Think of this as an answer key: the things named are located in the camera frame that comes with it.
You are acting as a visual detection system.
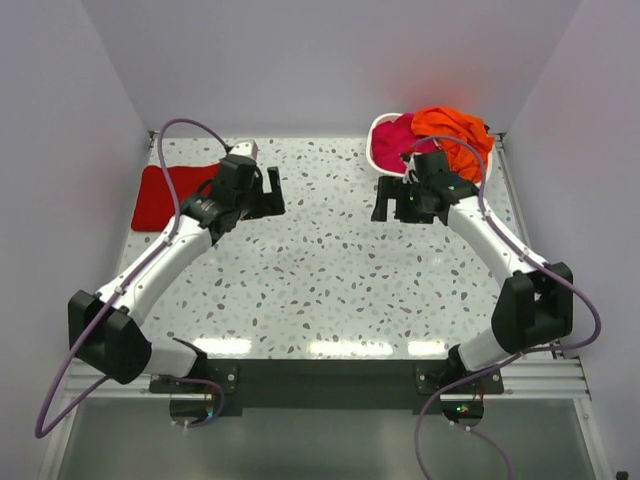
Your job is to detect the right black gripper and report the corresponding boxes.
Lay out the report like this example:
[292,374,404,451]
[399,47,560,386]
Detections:
[371,176,433,225]

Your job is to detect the red t shirt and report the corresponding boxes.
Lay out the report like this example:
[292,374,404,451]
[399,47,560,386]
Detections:
[131,164,219,233]

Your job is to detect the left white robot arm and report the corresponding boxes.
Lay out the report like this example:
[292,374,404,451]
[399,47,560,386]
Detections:
[68,154,285,392]

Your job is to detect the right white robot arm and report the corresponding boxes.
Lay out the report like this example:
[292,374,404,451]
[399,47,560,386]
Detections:
[371,151,573,393]

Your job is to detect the magenta t shirt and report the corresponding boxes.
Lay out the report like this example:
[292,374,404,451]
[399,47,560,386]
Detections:
[370,113,439,176]

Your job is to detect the orange t shirt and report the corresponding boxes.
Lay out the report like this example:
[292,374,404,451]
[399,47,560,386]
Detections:
[411,106,494,183]

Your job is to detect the white laundry basket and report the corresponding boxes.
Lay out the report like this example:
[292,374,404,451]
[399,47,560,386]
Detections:
[366,106,495,184]

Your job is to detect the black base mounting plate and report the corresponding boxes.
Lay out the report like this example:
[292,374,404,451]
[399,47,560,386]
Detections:
[149,357,504,419]

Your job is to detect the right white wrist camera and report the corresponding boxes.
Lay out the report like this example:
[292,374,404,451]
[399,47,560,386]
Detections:
[401,152,420,184]

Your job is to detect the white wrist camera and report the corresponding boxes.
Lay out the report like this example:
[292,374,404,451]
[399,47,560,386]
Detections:
[229,139,259,162]
[401,152,420,184]

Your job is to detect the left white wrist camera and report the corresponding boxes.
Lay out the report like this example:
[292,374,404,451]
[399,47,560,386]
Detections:
[229,139,259,162]

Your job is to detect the aluminium frame rail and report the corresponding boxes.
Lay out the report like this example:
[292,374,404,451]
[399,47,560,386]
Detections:
[64,355,594,401]

